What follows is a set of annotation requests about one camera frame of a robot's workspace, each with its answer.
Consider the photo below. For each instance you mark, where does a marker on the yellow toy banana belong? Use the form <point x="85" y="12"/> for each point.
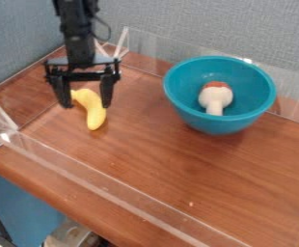
<point x="89" y="100"/>

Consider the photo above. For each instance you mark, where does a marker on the clear acrylic barrier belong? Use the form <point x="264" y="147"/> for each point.
<point x="146" y="181"/>

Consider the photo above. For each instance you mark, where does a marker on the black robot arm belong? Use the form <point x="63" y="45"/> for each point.
<point x="77" y="10"/>

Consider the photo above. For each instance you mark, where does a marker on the blue plastic bowl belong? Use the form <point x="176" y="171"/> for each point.
<point x="251" y="83"/>

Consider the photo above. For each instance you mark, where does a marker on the grey metal bracket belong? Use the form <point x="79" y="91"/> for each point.
<point x="71" y="235"/>

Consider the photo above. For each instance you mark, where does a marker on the white toy mushroom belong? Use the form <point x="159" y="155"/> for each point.
<point x="215" y="97"/>

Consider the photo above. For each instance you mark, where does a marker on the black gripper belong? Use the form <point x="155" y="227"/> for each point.
<point x="81" y="65"/>

